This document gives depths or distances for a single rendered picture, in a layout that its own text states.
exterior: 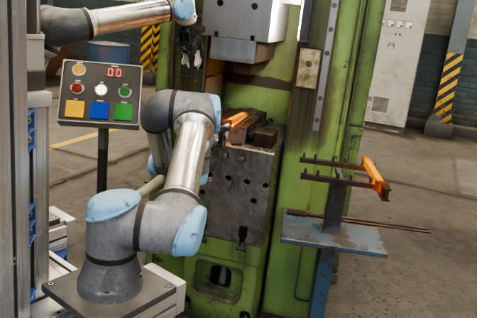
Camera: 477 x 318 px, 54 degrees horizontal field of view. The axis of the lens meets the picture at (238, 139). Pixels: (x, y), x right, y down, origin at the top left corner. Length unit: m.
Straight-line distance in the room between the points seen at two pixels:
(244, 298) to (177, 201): 1.29
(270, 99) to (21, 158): 1.64
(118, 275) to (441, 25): 7.09
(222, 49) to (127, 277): 1.19
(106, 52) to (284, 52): 4.36
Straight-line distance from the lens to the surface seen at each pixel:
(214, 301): 2.36
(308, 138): 2.14
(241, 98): 2.53
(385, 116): 7.29
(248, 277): 2.24
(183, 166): 1.16
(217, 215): 2.14
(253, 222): 2.10
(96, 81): 2.13
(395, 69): 7.20
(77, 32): 1.44
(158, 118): 1.35
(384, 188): 1.64
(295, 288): 2.45
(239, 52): 2.01
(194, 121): 1.28
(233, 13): 2.01
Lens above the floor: 1.47
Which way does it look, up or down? 15 degrees down
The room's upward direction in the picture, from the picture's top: 6 degrees clockwise
